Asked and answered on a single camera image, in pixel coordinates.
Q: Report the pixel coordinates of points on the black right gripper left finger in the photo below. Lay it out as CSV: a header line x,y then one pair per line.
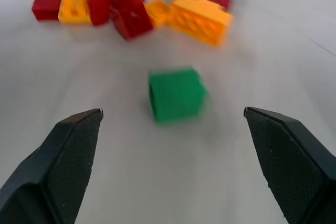
x,y
52,171

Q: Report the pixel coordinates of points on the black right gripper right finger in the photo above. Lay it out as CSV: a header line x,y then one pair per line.
x,y
291,166

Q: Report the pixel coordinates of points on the green toy block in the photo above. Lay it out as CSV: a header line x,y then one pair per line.
x,y
178,95

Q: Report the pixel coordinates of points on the long orange toy block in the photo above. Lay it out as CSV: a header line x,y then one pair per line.
x,y
200,19

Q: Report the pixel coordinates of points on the small orange toy block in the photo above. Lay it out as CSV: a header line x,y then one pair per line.
x,y
157,11

